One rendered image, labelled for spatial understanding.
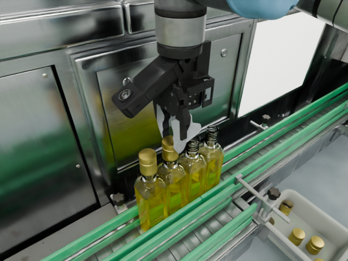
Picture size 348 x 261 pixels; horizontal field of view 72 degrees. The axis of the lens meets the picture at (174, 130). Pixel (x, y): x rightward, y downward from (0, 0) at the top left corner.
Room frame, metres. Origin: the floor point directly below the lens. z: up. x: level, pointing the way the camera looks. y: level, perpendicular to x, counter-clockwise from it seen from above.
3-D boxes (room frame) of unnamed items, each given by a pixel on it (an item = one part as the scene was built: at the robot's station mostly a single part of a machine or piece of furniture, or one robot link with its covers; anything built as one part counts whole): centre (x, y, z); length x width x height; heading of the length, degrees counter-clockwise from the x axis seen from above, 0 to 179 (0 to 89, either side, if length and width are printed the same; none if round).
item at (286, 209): (0.45, -0.37, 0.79); 0.04 x 0.04 x 0.04
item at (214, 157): (0.43, -0.09, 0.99); 0.06 x 0.06 x 0.21; 36
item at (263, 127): (0.68, -0.30, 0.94); 0.07 x 0.04 x 0.13; 36
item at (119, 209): (0.35, 0.14, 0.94); 0.07 x 0.04 x 0.13; 36
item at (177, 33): (0.38, -0.01, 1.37); 0.08 x 0.08 x 0.05
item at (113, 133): (0.67, -0.19, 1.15); 0.90 x 0.03 x 0.34; 126
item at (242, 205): (0.39, -0.21, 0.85); 0.09 x 0.04 x 0.07; 36
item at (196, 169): (0.39, -0.04, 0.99); 0.06 x 0.06 x 0.21; 37
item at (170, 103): (0.38, -0.02, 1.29); 0.09 x 0.08 x 0.12; 126
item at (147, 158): (0.32, 0.05, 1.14); 0.04 x 0.04 x 0.04
